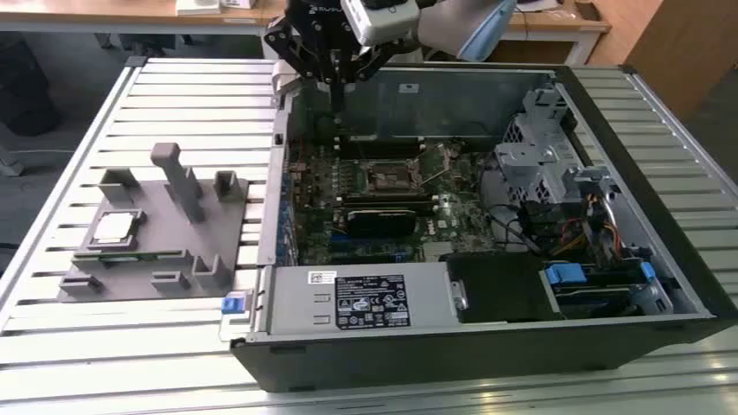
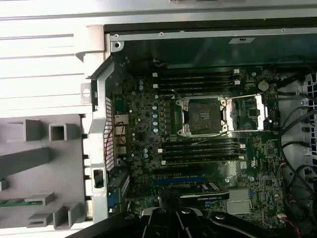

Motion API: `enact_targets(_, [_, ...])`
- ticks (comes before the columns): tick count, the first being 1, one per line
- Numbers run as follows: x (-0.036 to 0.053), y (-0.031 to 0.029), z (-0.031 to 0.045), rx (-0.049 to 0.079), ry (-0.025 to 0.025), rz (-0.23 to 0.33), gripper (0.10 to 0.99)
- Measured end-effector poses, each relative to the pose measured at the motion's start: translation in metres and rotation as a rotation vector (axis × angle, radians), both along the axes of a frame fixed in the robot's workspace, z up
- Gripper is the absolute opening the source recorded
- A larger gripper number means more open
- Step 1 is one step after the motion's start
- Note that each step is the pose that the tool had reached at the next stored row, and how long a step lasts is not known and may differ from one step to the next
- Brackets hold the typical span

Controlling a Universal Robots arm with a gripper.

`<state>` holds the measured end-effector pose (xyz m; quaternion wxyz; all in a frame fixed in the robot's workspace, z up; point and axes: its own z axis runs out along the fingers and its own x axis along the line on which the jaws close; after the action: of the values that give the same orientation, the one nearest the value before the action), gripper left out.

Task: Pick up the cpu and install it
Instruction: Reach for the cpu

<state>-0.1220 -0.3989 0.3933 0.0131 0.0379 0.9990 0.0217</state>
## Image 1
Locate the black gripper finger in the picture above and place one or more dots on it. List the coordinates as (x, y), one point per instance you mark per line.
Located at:
(376, 60)
(294, 52)

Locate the thin metal locking lever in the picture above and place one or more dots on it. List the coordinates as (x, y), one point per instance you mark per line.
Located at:
(436, 176)
(364, 155)

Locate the silver-topped CPU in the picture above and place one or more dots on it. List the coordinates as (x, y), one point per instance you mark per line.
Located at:
(115, 227)

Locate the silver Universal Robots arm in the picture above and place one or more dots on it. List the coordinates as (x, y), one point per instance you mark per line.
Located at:
(441, 26)

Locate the CPU socket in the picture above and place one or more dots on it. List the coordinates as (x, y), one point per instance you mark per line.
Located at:
(393, 177)

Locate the white box with dark print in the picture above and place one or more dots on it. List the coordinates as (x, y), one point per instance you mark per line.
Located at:
(237, 3)

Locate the black rear fan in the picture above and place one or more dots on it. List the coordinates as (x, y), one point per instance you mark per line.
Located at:
(325, 127)

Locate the black RAM slot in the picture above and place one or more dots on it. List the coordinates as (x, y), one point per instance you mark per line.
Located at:
(376, 153)
(386, 198)
(376, 144)
(389, 205)

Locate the wooden office desk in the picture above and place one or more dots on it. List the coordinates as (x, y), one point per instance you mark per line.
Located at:
(554, 23)
(87, 17)

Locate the metal drive cage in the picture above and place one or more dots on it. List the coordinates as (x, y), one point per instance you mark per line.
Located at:
(530, 173)

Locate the small black graphics card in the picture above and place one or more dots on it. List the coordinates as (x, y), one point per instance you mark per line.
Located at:
(381, 225)

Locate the green motherboard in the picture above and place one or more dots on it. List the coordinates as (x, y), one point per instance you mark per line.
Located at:
(456, 216)

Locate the small dark phone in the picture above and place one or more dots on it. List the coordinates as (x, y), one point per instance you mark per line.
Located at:
(588, 10)

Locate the grey parts rack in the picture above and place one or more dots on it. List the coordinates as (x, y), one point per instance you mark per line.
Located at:
(219, 225)

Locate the silver chipset heatsink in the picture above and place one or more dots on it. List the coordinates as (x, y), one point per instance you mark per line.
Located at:
(437, 250)

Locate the black round bin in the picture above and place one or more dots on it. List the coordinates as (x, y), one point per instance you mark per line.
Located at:
(23, 86)

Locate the wooden cabinet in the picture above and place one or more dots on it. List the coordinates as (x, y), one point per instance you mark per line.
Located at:
(681, 43)

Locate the green RAM stick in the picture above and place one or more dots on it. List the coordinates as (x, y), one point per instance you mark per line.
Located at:
(145, 257)

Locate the grey desk foot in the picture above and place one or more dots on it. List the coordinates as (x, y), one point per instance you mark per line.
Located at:
(11, 166)

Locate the grey power supply unit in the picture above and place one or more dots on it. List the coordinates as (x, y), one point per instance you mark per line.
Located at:
(299, 302)

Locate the blue case latch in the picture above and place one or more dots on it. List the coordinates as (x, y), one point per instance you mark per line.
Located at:
(234, 303)

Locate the blue disk carrier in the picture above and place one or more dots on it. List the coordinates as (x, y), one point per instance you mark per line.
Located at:
(565, 274)

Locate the black open PC case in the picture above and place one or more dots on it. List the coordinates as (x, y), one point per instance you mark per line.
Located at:
(461, 359)

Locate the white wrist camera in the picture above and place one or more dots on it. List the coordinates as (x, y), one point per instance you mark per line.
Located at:
(386, 21)

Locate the grey drive bracket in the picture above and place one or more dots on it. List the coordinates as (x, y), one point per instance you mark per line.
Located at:
(588, 175)

